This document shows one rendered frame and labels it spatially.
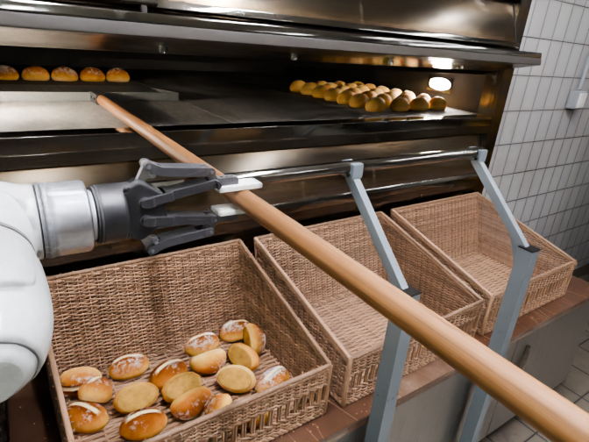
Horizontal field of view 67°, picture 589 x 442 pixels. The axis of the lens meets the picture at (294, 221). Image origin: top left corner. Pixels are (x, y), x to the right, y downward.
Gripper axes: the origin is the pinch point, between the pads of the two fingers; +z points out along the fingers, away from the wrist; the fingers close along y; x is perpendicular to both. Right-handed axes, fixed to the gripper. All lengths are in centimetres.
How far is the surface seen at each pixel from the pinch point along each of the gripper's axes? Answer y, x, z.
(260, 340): 56, -30, 24
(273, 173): 2.6, -16.5, 16.2
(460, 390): 74, 0, 80
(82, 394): 53, -29, -21
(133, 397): 56, -26, -11
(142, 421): 56, -18, -11
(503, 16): -37, -57, 140
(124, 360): 55, -38, -10
